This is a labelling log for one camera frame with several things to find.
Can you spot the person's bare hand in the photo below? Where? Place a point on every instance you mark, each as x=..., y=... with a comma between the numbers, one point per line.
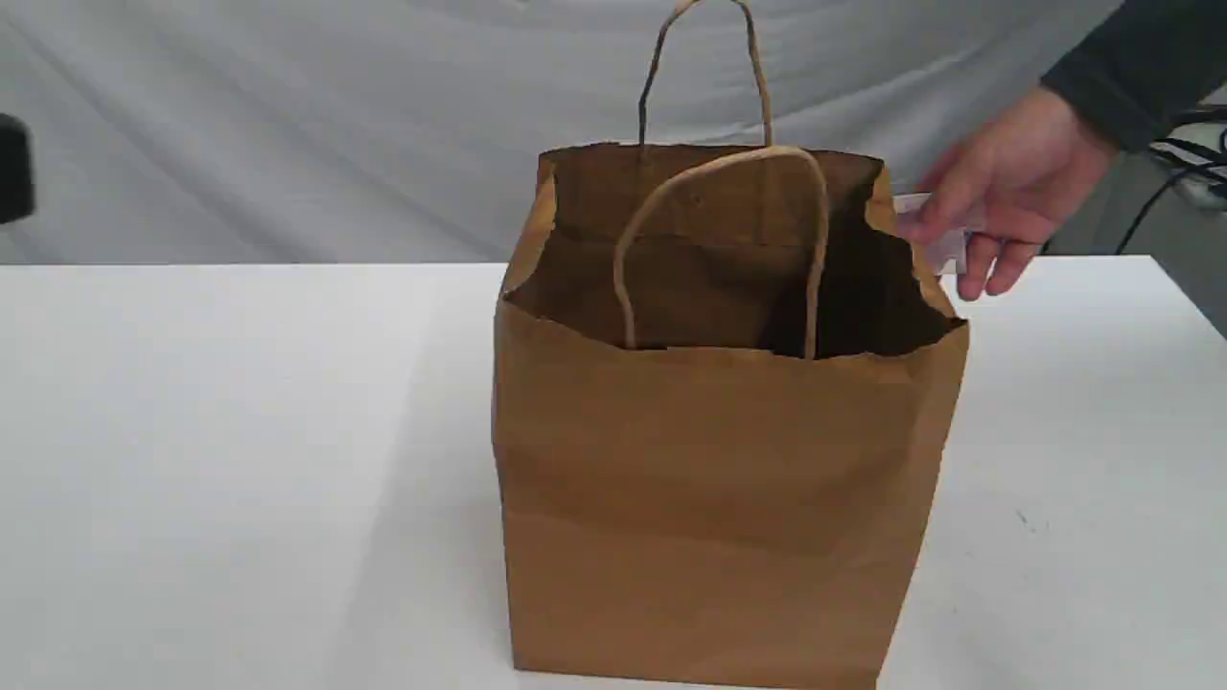
x=1027, y=173

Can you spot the clear plastic packet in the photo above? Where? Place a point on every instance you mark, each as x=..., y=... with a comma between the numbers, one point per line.
x=946, y=255

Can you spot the brown paper bag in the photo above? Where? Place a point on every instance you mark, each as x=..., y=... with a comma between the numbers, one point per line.
x=723, y=385

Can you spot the dark sleeved forearm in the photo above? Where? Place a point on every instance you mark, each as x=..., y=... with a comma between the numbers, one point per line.
x=1146, y=64

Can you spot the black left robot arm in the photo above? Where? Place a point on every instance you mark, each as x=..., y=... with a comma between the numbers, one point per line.
x=17, y=175

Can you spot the grey backdrop cloth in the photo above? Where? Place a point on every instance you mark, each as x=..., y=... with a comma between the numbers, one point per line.
x=217, y=132

